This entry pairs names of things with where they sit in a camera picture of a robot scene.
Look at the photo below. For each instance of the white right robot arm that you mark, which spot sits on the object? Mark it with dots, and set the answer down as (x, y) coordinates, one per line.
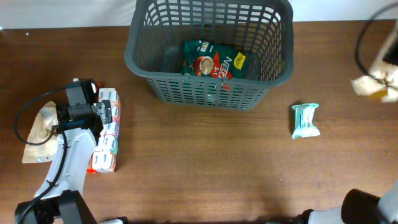
(358, 207)

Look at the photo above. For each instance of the tan snack bag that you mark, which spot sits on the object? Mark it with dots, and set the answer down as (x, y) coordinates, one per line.
(41, 129)

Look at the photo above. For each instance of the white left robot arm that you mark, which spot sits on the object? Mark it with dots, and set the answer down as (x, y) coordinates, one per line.
(60, 196)

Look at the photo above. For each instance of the mint green wipes pack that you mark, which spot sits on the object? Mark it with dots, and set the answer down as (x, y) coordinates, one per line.
(304, 127)

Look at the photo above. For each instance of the green Nescafe coffee bag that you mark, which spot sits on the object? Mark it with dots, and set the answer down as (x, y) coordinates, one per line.
(206, 59)

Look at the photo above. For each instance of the beige paper snack pouch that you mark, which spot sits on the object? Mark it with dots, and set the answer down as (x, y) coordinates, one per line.
(386, 89)

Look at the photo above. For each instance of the grey plastic lattice basket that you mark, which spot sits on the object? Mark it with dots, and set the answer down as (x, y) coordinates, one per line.
(261, 29)

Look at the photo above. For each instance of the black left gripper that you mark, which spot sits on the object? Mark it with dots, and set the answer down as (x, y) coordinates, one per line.
(104, 107)

